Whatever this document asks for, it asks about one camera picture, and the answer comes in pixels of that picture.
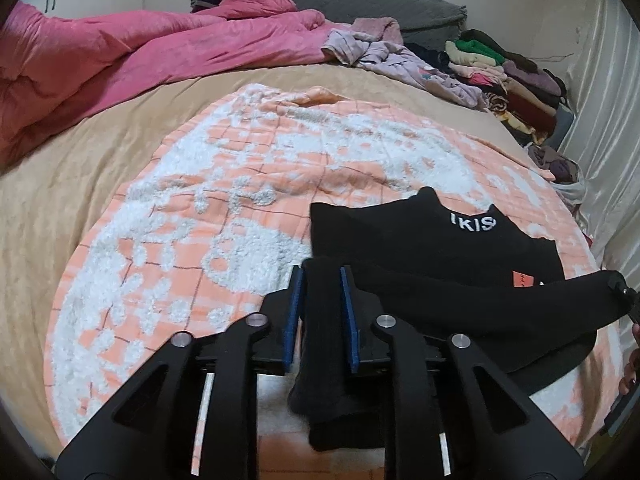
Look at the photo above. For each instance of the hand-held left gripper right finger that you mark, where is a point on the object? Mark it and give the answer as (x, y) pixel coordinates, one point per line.
(350, 320)

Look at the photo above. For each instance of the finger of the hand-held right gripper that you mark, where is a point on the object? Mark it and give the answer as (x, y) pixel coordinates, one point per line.
(631, 300)

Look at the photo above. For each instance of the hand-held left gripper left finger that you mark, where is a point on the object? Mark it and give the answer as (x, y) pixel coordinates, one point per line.
(295, 310)

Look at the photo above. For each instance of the black sweater with orange cuffs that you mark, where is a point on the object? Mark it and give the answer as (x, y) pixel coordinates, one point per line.
(450, 270)

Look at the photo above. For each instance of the pile of purple brown clothes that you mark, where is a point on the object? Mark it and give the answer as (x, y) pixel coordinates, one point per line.
(557, 165)

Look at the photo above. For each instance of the stack of folded clothes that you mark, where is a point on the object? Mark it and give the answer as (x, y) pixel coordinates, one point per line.
(515, 85)

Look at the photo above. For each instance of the pile of lilac clothes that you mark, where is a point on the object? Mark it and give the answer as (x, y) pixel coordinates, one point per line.
(395, 60)

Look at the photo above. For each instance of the person's right hand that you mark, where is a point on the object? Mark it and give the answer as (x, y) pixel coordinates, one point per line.
(632, 385)

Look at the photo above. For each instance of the white plastic bag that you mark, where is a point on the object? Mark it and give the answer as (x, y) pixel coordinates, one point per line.
(572, 191)

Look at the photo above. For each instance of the orange white checked blanket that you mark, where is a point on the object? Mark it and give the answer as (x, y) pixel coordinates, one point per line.
(225, 200)

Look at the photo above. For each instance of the grey blue box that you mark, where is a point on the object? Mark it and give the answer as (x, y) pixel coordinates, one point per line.
(564, 122)

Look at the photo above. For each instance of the white satin curtain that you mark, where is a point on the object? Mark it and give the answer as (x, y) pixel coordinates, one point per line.
(605, 110)

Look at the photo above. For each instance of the beige bed sheet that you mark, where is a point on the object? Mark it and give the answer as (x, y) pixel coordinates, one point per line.
(75, 170)

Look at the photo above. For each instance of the dark navy garment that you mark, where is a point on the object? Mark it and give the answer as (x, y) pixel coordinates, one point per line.
(427, 55)

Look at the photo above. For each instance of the pink comforter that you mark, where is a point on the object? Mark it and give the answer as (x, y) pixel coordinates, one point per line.
(125, 60)

